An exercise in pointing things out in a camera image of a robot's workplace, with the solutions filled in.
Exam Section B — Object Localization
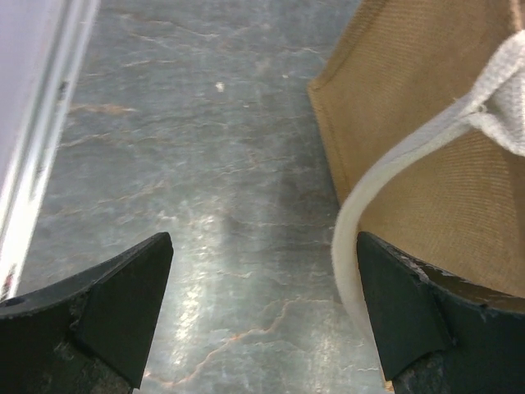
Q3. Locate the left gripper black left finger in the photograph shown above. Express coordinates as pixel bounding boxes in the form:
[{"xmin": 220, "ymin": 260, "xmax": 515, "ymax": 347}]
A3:
[{"xmin": 1, "ymin": 232, "xmax": 173, "ymax": 393}]

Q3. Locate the aluminium rail frame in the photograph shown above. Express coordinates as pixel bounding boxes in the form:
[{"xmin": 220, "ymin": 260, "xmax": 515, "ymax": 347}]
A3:
[{"xmin": 1, "ymin": 0, "xmax": 99, "ymax": 300}]

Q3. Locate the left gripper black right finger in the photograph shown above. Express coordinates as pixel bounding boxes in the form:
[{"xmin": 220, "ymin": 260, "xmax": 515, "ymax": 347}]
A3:
[{"xmin": 357, "ymin": 232, "xmax": 524, "ymax": 394}]

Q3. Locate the brown canvas bag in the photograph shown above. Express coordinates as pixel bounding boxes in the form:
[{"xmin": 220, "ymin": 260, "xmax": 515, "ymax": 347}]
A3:
[{"xmin": 308, "ymin": 1, "xmax": 524, "ymax": 386}]

